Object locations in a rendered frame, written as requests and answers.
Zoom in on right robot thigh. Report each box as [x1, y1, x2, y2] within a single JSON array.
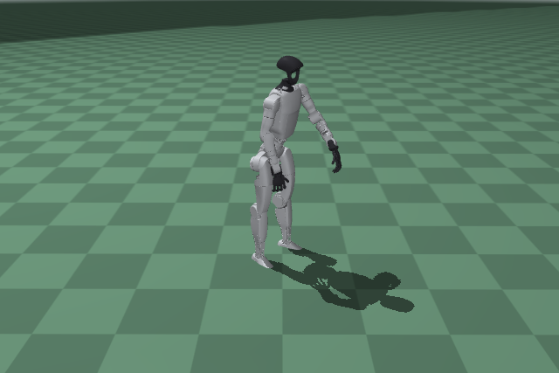
[[250, 151, 273, 216]]

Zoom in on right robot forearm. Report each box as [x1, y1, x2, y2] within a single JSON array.
[[263, 133, 281, 174]]

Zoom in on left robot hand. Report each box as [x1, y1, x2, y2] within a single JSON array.
[[328, 140, 342, 173]]

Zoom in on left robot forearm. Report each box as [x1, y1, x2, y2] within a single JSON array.
[[316, 111, 337, 146]]

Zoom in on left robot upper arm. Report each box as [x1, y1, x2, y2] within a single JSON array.
[[296, 83, 321, 124]]

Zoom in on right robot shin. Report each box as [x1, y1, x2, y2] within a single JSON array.
[[250, 205, 267, 259]]

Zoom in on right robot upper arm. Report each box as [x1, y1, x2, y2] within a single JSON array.
[[259, 94, 280, 142]]

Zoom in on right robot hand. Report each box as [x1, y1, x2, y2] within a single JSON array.
[[271, 166, 289, 192]]

